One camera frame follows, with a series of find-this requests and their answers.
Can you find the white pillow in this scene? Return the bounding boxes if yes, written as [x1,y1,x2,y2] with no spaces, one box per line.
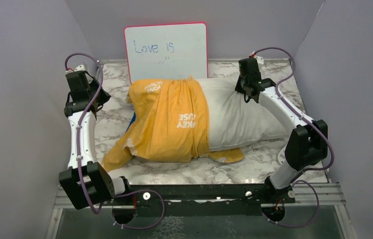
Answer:
[197,76,288,151]

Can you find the blue yellow Mickey pillowcase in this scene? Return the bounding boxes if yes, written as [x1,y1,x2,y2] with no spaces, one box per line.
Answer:
[101,78,244,172]

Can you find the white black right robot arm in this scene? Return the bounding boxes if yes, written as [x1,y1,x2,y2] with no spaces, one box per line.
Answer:
[235,57,328,203]

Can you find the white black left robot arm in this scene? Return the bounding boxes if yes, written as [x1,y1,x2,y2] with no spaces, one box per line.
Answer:
[59,69,132,214]

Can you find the white printed label tag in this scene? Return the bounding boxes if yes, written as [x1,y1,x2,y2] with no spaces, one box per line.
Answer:
[277,149,286,164]

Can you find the pink framed whiteboard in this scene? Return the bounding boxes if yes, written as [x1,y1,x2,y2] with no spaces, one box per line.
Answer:
[124,22,209,83]

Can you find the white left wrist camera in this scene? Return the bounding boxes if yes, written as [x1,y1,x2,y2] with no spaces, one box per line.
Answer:
[66,63,88,74]

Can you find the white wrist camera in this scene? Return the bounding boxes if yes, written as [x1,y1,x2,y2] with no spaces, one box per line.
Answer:
[249,51,264,65]
[66,63,88,74]

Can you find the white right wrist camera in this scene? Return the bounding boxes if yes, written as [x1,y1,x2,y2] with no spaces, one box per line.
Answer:
[249,51,264,65]

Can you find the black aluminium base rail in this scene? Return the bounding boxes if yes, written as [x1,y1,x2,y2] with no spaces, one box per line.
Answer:
[54,183,345,219]

